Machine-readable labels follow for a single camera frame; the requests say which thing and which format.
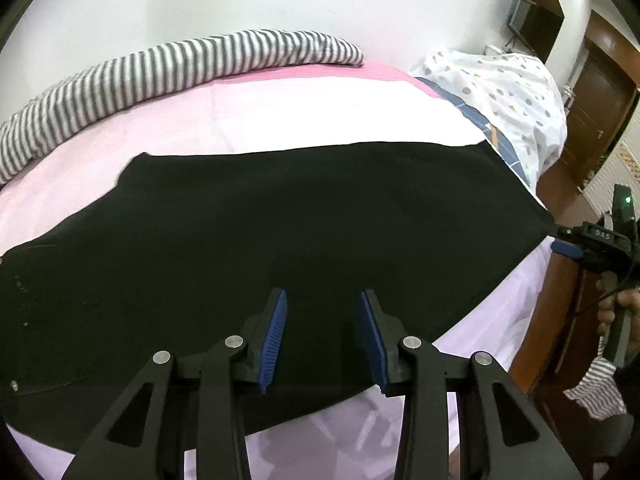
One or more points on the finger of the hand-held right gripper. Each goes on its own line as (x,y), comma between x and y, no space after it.
(567,232)
(565,250)

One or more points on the grey white striped blanket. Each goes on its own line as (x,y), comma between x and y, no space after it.
(150,70)

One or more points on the wall-mounted television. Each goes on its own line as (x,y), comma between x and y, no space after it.
(537,15)

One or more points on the black pants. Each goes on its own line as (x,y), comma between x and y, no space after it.
(300,210)

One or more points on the person's right hand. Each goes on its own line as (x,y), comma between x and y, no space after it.
(606,310)

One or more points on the person's right forearm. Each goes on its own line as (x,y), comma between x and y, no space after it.
(595,390)

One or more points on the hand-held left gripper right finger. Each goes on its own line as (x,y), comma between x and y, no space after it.
(372,342)

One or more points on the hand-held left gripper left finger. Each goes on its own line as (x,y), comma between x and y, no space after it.
(272,340)

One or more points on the brown wooden door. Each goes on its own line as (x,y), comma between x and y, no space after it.
(595,110)

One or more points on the pink lilac bedsheet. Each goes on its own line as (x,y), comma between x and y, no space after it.
(250,110)

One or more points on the person's dark clothing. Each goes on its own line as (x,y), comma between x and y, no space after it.
(610,447)

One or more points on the white dotted quilt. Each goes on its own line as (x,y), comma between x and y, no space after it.
(515,95)

